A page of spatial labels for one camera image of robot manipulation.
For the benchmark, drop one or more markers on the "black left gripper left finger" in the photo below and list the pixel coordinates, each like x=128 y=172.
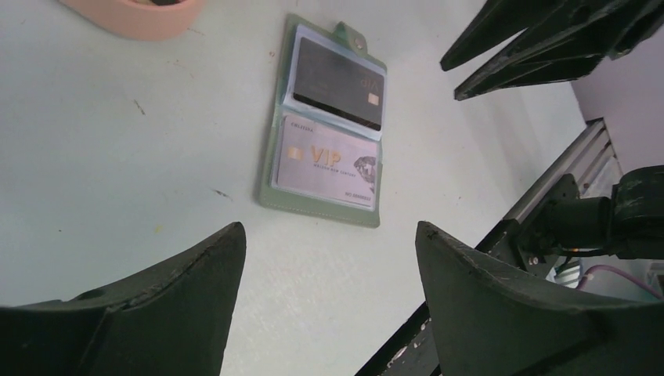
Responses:
x=172 y=318

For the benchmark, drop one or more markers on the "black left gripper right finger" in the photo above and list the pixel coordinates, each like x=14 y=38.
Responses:
x=490 y=318

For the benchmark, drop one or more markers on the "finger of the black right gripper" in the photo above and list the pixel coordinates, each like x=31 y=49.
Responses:
x=567 y=58
x=538 y=21

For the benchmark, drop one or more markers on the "silver VIP credit card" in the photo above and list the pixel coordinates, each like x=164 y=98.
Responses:
x=321 y=162

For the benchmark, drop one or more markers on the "pink oval tray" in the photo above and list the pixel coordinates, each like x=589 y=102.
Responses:
x=150 y=21

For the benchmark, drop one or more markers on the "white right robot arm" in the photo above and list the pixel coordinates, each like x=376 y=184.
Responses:
x=628 y=224

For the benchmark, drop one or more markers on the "aluminium frame rail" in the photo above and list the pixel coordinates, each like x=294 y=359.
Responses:
x=592 y=161

